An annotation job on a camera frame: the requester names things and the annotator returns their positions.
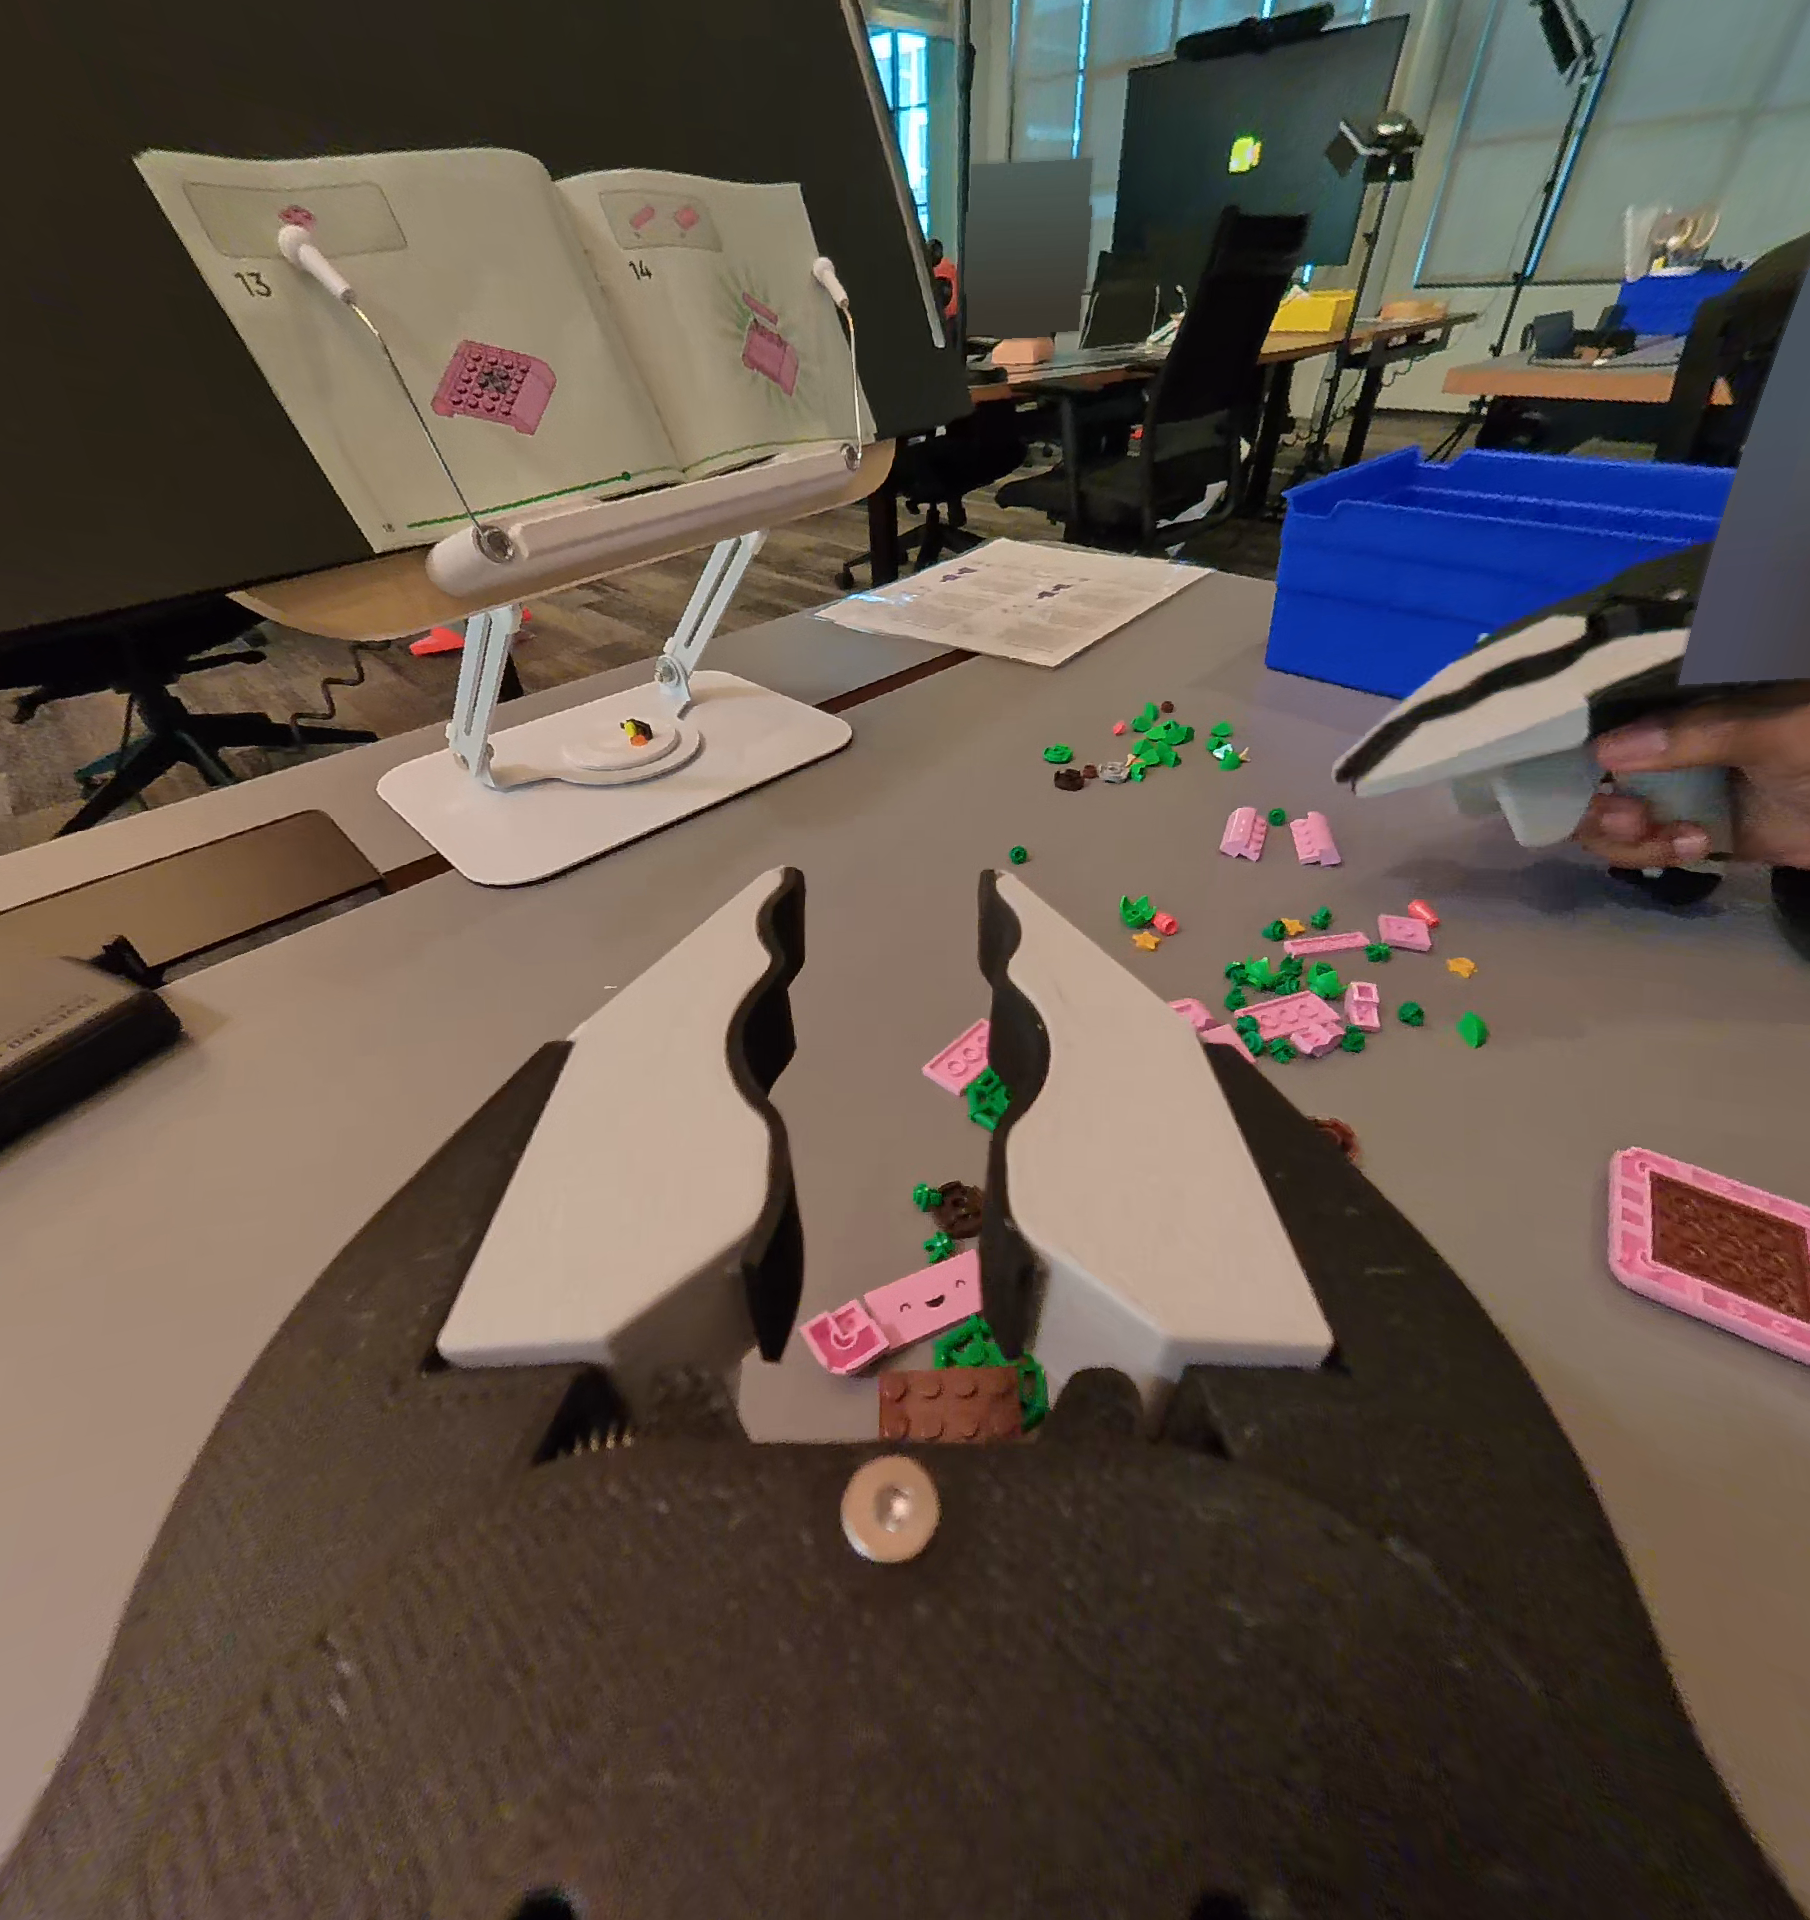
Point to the scattered pink bricks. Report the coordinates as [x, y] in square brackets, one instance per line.
[931, 1291]

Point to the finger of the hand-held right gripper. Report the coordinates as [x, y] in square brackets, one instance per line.
[1526, 726]
[1477, 666]

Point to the black monitor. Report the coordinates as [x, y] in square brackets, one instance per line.
[1190, 228]

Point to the wooden office desk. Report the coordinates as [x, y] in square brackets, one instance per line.
[1388, 332]
[1561, 378]

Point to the person's right hand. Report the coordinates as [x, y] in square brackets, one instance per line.
[1808, 780]

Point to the white book stand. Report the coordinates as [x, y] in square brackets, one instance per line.
[668, 823]

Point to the brown round brick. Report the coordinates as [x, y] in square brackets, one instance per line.
[1338, 1132]

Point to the scattered green plant pieces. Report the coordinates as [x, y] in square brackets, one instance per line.
[1470, 1031]

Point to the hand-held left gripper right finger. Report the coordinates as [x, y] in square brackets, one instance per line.
[1162, 1186]

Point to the grey flat device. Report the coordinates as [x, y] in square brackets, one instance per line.
[37, 1045]

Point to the black mounted camera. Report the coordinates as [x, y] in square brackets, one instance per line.
[1388, 140]

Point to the black office chair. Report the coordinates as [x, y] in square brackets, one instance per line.
[1717, 392]
[1235, 332]
[167, 709]

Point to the printed paper sheet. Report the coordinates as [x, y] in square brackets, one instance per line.
[1022, 599]

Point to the yellow storage bin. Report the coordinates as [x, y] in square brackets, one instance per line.
[1313, 303]

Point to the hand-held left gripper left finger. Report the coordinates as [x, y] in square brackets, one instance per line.
[620, 1186]

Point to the pink and brown brick assembly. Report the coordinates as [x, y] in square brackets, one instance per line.
[1728, 1244]

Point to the brick instruction booklet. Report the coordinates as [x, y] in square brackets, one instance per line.
[397, 273]

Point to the pink curved long brick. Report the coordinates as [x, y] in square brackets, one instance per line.
[1313, 838]
[1243, 830]

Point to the dark brown small round piece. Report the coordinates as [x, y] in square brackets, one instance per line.
[961, 1205]

